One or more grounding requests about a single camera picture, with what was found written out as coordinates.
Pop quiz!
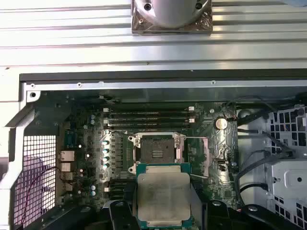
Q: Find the silver coin battery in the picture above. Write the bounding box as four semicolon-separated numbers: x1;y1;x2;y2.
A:
215;116;227;130

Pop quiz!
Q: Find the thick black cable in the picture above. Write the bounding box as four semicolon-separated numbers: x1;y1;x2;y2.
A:
238;128;296;159

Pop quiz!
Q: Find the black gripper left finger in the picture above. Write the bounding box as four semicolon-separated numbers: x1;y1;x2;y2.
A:
14;183;137;230

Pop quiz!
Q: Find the silver topped CPU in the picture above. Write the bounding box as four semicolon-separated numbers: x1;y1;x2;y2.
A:
135;162;193;229

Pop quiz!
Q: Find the metal wire locking lever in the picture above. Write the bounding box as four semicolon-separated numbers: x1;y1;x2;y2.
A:
190;173;211;180

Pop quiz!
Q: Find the brown square base plate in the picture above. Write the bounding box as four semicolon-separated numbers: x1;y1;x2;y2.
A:
131;0;213;36

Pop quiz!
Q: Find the blue rear port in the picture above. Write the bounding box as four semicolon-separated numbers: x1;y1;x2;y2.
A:
64;130;78;149

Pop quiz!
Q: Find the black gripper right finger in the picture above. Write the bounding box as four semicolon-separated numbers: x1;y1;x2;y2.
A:
191;186;307;230

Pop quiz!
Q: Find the thin black cable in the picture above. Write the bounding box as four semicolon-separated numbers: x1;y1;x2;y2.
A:
234;95;274;113

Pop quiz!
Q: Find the black cable with plug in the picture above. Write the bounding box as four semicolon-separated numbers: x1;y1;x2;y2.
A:
236;177;269;201

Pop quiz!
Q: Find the green motherboard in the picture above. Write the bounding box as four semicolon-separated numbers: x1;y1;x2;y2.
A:
57;102;240;214

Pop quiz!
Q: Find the CPU socket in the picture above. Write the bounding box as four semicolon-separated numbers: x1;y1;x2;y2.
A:
128;131;188;175

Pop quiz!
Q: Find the black and silver PC case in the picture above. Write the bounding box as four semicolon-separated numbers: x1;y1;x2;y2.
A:
0;69;307;230

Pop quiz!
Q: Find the black RAM slot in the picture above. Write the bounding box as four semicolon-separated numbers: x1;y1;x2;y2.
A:
107;123;195;130
105;190;132;196
105;185;134;192
107;112;195;118
103;106;195;113
105;195;131;202
105;180;135;186
103;117;195;124

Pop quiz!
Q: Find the silver metal drive cage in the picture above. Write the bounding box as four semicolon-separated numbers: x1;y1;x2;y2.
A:
237;105;307;230

